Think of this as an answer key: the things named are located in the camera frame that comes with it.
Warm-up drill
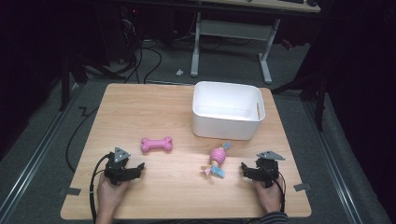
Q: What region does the pink and blue rope toy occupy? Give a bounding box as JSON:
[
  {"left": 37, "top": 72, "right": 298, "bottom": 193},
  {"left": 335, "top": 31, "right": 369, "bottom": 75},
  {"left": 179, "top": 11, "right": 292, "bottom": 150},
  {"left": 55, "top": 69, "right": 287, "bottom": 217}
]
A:
[{"left": 201, "top": 141, "right": 233, "bottom": 179}]

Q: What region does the person's left hand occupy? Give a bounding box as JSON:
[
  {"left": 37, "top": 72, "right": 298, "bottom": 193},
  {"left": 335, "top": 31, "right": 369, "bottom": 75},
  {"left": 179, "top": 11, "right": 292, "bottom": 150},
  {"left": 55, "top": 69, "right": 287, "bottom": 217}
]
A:
[{"left": 96, "top": 173, "right": 132, "bottom": 216}]

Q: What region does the grey tape piece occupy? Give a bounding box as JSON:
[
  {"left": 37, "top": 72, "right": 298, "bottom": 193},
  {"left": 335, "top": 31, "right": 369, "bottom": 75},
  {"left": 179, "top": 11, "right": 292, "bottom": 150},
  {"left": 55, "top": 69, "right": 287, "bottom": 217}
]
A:
[
  {"left": 64, "top": 187, "right": 82, "bottom": 197},
  {"left": 293, "top": 182, "right": 312, "bottom": 192}
]

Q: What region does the black floor cable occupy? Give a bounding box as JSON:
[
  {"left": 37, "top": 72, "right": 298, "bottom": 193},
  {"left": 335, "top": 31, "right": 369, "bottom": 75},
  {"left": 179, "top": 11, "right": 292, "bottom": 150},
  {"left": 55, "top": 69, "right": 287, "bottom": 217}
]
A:
[{"left": 64, "top": 105, "right": 101, "bottom": 174}]

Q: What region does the pink bone toy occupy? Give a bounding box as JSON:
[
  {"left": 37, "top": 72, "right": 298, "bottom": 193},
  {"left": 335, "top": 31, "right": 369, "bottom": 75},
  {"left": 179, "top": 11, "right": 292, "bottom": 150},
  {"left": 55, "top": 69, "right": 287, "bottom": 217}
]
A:
[{"left": 139, "top": 135, "right": 174, "bottom": 154}]

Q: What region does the black metal stand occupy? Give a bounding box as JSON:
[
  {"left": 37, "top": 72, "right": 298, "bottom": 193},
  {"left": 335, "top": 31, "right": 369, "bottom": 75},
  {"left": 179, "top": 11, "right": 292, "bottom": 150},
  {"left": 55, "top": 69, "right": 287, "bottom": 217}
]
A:
[
  {"left": 271, "top": 69, "right": 329, "bottom": 133},
  {"left": 58, "top": 51, "right": 91, "bottom": 113}
]

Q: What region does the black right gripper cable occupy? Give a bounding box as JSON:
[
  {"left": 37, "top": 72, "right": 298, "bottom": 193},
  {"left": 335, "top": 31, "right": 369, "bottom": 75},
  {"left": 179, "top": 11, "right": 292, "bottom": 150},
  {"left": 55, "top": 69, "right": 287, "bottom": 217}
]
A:
[{"left": 261, "top": 163, "right": 287, "bottom": 215}]

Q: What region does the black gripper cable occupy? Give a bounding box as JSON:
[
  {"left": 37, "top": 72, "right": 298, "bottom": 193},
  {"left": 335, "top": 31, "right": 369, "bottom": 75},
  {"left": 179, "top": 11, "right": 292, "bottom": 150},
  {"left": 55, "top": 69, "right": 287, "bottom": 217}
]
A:
[
  {"left": 89, "top": 152, "right": 112, "bottom": 224},
  {"left": 261, "top": 163, "right": 287, "bottom": 215}
]

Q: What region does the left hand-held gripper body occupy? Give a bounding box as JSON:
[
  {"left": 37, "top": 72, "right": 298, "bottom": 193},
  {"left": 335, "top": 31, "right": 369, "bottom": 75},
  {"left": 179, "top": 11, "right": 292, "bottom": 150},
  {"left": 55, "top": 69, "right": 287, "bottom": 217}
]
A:
[{"left": 103, "top": 147, "right": 132, "bottom": 187}]

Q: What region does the white-legged wooden desk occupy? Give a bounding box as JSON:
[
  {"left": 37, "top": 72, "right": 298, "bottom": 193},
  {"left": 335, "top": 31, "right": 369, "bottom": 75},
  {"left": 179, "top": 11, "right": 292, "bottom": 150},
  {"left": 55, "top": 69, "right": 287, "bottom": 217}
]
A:
[{"left": 189, "top": 0, "right": 322, "bottom": 85}]

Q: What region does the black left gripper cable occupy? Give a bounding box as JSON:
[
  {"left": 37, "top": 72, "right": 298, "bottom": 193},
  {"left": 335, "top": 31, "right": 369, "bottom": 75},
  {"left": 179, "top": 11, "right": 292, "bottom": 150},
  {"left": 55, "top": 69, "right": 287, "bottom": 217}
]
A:
[{"left": 89, "top": 152, "right": 112, "bottom": 224}]

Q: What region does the bundle of black floor cables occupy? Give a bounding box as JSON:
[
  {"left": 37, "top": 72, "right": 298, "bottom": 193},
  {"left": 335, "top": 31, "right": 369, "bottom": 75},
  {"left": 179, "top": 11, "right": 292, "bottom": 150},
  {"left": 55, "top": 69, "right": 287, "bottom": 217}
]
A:
[{"left": 123, "top": 39, "right": 163, "bottom": 85}]

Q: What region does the white plastic bin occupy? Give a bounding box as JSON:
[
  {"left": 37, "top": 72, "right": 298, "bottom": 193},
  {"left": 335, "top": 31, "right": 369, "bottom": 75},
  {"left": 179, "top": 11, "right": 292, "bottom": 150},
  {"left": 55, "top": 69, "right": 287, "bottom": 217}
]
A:
[{"left": 191, "top": 80, "right": 266, "bottom": 142}]

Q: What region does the metal floor rail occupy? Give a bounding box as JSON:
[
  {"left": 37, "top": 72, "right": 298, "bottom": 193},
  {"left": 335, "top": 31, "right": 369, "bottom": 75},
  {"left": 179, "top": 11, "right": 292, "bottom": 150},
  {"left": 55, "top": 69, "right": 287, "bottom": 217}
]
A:
[
  {"left": 0, "top": 83, "right": 82, "bottom": 218},
  {"left": 302, "top": 100, "right": 364, "bottom": 224}
]

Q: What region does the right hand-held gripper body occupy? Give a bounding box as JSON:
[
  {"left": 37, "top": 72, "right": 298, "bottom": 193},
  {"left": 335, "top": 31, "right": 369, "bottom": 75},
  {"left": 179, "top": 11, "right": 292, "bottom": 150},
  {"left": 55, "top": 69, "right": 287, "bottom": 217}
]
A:
[{"left": 254, "top": 150, "right": 286, "bottom": 189}]

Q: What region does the dark computer tower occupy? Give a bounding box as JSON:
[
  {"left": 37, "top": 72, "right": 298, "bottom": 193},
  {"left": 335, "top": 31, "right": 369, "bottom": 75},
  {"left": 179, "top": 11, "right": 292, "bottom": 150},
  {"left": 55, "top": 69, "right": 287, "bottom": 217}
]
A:
[{"left": 94, "top": 3, "right": 145, "bottom": 64}]

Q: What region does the person's right hand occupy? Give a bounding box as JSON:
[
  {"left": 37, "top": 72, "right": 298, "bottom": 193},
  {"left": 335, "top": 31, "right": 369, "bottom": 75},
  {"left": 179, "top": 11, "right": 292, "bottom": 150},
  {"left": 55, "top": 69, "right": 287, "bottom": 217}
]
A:
[{"left": 252, "top": 176, "right": 285, "bottom": 215}]

